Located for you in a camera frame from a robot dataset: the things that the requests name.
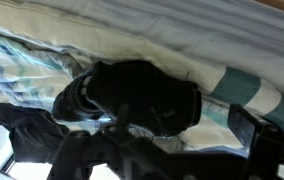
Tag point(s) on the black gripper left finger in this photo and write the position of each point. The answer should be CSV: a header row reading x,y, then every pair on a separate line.
x,y
122,116

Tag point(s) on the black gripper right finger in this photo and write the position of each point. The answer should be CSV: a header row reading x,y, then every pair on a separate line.
x,y
242,128

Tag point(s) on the black sock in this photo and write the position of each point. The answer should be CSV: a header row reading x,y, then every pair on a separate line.
x,y
142,93

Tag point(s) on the dark striped sock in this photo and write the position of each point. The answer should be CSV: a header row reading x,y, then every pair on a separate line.
x,y
70,103

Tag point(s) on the small dark navy garment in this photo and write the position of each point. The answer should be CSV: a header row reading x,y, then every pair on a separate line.
x,y
28,133

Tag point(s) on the blue teal checked duvet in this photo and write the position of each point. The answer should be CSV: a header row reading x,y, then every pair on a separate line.
x,y
32,66

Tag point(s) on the mattress with light blue sheet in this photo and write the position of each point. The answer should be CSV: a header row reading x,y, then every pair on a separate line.
x,y
198,33

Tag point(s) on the light wooden bed frame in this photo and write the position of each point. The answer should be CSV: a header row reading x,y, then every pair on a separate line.
x,y
282,5

